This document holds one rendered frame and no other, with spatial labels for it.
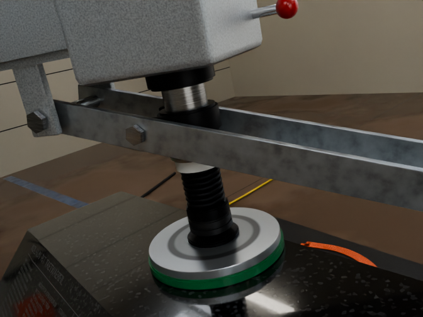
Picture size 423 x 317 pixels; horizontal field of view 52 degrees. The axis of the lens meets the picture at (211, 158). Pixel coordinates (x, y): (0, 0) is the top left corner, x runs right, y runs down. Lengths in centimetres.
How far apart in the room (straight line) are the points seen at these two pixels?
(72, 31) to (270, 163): 30
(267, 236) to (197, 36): 33
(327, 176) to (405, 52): 510
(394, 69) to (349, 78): 60
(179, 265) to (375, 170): 30
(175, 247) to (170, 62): 31
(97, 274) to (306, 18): 570
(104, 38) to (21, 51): 15
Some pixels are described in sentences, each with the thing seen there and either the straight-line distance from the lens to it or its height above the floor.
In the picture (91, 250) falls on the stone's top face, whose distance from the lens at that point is 85.
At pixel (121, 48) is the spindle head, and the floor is 114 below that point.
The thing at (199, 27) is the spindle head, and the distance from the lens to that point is 51.
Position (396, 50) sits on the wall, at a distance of 567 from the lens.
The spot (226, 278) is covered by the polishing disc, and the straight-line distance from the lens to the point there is 63.
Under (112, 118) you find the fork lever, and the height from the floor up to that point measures 105.
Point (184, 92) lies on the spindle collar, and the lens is 62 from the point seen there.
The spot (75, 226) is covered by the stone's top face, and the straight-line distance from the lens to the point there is 98.
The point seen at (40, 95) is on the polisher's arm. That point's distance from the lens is 68.
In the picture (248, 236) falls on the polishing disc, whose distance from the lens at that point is 69.
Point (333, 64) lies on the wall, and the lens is 610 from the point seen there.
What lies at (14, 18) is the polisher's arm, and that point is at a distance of 67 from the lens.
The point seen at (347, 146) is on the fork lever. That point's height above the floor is 95.
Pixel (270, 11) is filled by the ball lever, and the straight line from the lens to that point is 66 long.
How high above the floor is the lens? 114
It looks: 16 degrees down
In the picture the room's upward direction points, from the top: 11 degrees counter-clockwise
